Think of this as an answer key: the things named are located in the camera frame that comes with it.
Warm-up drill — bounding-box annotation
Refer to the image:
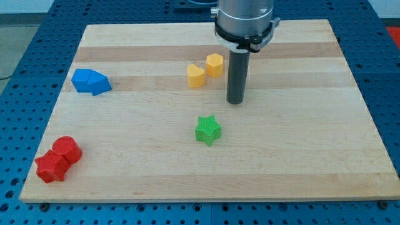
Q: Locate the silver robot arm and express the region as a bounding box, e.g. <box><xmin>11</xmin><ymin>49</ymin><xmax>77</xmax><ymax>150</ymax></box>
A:
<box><xmin>211</xmin><ymin>0</ymin><xmax>280</xmax><ymax>54</ymax></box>

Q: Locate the green star block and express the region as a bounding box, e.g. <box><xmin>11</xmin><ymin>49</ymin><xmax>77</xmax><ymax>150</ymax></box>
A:
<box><xmin>195</xmin><ymin>115</ymin><xmax>222</xmax><ymax>146</ymax></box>

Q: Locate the yellow heart block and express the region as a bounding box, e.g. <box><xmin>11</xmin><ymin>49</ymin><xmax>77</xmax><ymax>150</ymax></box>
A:
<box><xmin>186</xmin><ymin>64</ymin><xmax>206</xmax><ymax>88</ymax></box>

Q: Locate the yellow hexagon block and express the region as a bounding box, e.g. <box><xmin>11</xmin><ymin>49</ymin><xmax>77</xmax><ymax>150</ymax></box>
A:
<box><xmin>206</xmin><ymin>53</ymin><xmax>224</xmax><ymax>78</ymax></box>

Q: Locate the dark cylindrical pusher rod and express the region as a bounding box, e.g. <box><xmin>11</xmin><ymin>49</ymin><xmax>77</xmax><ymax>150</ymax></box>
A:
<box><xmin>226</xmin><ymin>51</ymin><xmax>250</xmax><ymax>104</ymax></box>

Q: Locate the wooden board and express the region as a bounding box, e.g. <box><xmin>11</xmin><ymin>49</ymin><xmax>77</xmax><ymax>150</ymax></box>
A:
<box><xmin>20</xmin><ymin>19</ymin><xmax>399</xmax><ymax>203</ymax></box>

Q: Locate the blue pentagon block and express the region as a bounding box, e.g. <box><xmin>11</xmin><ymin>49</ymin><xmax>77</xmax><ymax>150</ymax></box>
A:
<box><xmin>87</xmin><ymin>70</ymin><xmax>112</xmax><ymax>96</ymax></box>

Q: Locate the blue cube block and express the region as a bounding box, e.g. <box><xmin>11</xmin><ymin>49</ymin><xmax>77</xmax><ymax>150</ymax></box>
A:
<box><xmin>71</xmin><ymin>69</ymin><xmax>92</xmax><ymax>93</ymax></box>

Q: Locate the red cylinder block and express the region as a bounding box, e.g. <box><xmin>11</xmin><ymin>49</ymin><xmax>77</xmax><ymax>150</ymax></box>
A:
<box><xmin>52</xmin><ymin>136</ymin><xmax>83</xmax><ymax>164</ymax></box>

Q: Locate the red star block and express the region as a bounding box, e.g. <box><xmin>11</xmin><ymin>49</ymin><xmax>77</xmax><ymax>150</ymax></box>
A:
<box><xmin>34</xmin><ymin>150</ymin><xmax>71</xmax><ymax>183</ymax></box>

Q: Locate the black cable clamp ring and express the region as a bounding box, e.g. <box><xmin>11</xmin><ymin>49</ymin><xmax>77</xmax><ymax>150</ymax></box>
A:
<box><xmin>214</xmin><ymin>17</ymin><xmax>281</xmax><ymax>53</ymax></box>

